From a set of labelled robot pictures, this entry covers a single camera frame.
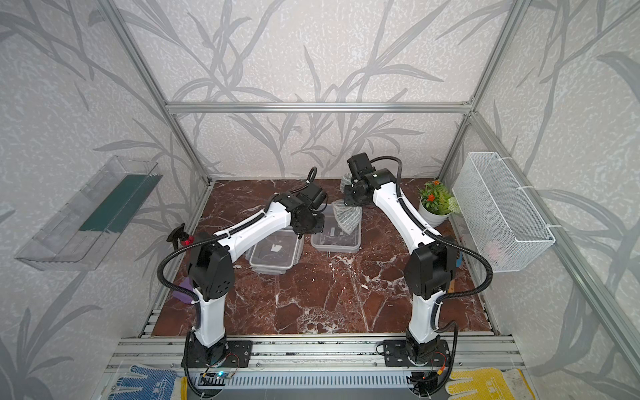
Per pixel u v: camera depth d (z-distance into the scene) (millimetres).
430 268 476
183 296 845
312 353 753
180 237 848
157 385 682
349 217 825
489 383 691
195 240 503
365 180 609
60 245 606
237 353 726
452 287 510
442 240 469
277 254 956
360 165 670
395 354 725
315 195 706
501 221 628
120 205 637
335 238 990
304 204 646
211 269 494
